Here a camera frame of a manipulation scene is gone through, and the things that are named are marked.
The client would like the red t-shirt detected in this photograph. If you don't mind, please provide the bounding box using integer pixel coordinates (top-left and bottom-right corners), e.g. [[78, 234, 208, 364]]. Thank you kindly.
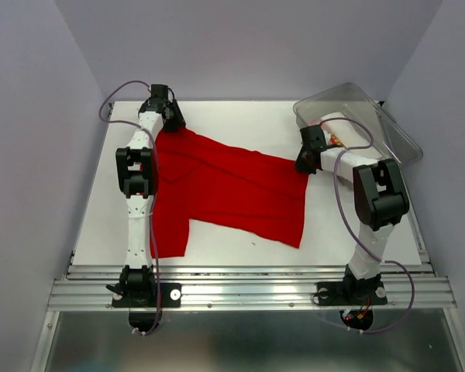
[[150, 129, 308, 258]]

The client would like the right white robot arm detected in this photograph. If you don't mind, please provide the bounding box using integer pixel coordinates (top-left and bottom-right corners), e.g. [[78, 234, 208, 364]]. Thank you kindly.
[[295, 125, 410, 302]]

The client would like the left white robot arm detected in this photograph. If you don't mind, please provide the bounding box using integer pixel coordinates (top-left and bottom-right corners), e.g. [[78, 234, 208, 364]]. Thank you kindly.
[[115, 84, 186, 270]]

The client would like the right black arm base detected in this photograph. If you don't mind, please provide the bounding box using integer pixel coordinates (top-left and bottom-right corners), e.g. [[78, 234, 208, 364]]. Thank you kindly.
[[312, 265, 388, 307]]

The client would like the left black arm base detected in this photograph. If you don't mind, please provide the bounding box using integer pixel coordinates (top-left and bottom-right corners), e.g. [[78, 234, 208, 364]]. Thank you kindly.
[[105, 265, 182, 308]]

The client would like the rolled pink t-shirt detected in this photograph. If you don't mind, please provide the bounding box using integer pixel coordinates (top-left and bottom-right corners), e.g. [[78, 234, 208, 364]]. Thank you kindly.
[[307, 119, 325, 127]]

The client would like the rolled white t-shirt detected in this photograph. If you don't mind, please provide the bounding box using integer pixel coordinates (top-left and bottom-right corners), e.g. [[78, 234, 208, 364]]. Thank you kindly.
[[321, 112, 370, 147]]

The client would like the clear plastic bin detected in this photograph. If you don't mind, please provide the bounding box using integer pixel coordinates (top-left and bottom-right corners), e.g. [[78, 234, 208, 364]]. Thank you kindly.
[[293, 83, 423, 168]]

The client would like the aluminium mounting rail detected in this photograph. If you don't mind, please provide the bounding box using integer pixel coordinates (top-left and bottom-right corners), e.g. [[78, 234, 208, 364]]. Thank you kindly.
[[47, 263, 456, 312]]

